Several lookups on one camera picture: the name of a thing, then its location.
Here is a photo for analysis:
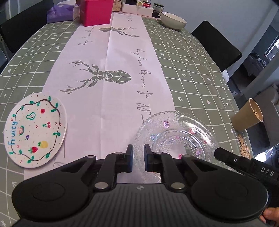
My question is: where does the glass plate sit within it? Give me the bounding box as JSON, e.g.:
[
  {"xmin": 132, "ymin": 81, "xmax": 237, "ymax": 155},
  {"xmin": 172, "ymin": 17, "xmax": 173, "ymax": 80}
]
[{"xmin": 133, "ymin": 111, "xmax": 222, "ymax": 184}]

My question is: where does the white fruity painted plate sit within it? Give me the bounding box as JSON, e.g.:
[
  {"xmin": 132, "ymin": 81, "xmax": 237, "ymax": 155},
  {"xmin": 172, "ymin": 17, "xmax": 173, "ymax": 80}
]
[{"xmin": 3, "ymin": 93, "xmax": 67, "ymax": 168}]

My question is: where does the person right hand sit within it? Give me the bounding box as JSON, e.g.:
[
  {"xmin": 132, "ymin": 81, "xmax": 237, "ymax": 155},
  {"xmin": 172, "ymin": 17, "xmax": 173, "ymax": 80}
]
[{"xmin": 260, "ymin": 207, "xmax": 279, "ymax": 227}]

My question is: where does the brown paper cup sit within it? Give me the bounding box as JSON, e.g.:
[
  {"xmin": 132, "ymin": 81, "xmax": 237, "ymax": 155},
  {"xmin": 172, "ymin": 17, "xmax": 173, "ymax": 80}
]
[{"xmin": 231, "ymin": 98, "xmax": 263, "ymax": 131}]

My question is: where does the green checked tablecloth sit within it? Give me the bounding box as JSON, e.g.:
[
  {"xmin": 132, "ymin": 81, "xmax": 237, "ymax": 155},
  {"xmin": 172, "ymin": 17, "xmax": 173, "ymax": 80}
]
[{"xmin": 1, "ymin": 13, "xmax": 240, "ymax": 226}]

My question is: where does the right black chair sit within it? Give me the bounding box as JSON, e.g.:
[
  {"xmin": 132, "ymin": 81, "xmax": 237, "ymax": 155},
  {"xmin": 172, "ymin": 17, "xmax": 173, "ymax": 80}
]
[{"xmin": 191, "ymin": 21, "xmax": 242, "ymax": 72}]

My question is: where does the black chair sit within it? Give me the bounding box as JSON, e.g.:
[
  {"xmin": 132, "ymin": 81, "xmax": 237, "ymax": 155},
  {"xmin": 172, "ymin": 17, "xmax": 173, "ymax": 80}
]
[
  {"xmin": 191, "ymin": 21, "xmax": 242, "ymax": 72},
  {"xmin": 1, "ymin": 1, "xmax": 54, "ymax": 54}
]

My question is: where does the cream ceramic bowl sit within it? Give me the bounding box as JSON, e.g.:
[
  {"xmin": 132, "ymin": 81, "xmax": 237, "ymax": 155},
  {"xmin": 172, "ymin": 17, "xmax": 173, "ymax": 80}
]
[{"xmin": 160, "ymin": 12, "xmax": 187, "ymax": 30}]

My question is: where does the pink box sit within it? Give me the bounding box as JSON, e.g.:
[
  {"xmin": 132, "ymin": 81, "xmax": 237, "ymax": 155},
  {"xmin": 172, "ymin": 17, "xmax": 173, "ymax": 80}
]
[{"xmin": 80, "ymin": 0, "xmax": 114, "ymax": 27}]

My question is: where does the black lid jar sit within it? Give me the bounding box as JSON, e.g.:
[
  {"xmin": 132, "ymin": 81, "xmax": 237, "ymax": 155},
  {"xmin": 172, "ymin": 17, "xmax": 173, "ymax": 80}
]
[{"xmin": 152, "ymin": 3, "xmax": 164, "ymax": 19}]

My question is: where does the white box set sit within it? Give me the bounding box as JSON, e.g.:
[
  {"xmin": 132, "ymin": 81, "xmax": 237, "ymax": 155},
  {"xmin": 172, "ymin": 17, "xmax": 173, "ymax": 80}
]
[{"xmin": 121, "ymin": 0, "xmax": 153, "ymax": 17}]

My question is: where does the red label jar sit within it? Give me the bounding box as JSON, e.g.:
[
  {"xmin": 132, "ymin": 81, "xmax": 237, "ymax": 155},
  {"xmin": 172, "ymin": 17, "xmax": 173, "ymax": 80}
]
[{"xmin": 142, "ymin": 1, "xmax": 151, "ymax": 8}]

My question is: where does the purple tissue box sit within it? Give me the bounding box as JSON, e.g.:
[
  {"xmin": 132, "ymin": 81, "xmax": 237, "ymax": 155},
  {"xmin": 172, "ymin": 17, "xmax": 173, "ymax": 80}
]
[{"xmin": 46, "ymin": 4, "xmax": 80, "ymax": 24}]

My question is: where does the far left black chair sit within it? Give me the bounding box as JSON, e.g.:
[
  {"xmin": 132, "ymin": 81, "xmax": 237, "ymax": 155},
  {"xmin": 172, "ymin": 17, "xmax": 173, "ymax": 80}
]
[{"xmin": 1, "ymin": 1, "xmax": 54, "ymax": 54}]

